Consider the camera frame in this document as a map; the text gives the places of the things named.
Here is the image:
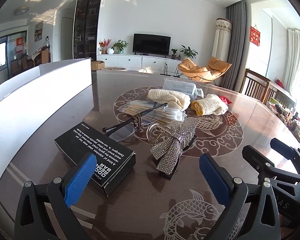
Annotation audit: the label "distant dining table set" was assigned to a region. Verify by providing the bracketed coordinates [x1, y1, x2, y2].
[11, 49, 51, 77]

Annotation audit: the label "clear plastic storage box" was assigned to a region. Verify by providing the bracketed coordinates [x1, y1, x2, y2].
[162, 79, 204, 101]

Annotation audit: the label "red fabric pouch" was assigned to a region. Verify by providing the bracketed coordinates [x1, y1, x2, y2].
[219, 96, 232, 106]

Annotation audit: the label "red flower vase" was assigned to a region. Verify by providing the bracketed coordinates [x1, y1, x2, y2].
[99, 38, 111, 54]

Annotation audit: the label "leafy plant beside tv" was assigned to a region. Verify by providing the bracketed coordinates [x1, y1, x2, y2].
[180, 45, 198, 59]

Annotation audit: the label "red wall hanging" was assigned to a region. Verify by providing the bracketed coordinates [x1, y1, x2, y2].
[249, 26, 261, 47]

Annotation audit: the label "black flat television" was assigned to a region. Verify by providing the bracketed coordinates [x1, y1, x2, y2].
[132, 34, 171, 56]

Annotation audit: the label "covered standing air conditioner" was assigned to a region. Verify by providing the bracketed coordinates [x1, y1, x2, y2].
[212, 18, 232, 61]

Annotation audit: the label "rhinestone bow hair clip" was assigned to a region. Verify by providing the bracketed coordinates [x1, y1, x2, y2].
[150, 117, 200, 180]

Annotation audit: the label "white sheer curtain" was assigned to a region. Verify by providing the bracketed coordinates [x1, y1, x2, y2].
[283, 28, 300, 93]

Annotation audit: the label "cream and yellow knitted cloth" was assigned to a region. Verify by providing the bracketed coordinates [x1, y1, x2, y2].
[191, 94, 228, 116]

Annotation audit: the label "grey curtain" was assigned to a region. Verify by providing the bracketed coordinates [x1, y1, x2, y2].
[222, 0, 247, 90]

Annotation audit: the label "white tv cabinet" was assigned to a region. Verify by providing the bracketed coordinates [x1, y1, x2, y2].
[97, 54, 181, 75]

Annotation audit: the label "wooden dining chair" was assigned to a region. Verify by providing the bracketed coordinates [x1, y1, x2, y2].
[240, 69, 270, 104]

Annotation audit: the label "small potted plant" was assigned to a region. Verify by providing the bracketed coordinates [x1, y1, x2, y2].
[171, 48, 178, 60]

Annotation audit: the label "framed wall painting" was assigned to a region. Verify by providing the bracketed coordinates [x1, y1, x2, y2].
[34, 21, 43, 42]

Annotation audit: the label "dark glass display cabinet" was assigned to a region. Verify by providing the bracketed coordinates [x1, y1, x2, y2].
[73, 0, 101, 61]

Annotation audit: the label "orange lounge chair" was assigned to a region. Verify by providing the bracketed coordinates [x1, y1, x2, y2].
[178, 57, 232, 83]

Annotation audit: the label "black odor bar box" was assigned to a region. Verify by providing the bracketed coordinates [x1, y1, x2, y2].
[55, 122, 136, 197]

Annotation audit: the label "brown cardboard box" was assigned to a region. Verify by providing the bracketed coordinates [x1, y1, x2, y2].
[91, 61, 105, 71]

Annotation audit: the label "green potted plant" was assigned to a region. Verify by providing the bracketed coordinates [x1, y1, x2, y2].
[112, 40, 129, 54]

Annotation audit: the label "round floor cushion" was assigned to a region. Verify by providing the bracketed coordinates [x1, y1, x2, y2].
[102, 67, 126, 72]

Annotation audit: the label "black framed eyeglasses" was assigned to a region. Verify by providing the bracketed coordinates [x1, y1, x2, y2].
[102, 102, 168, 142]

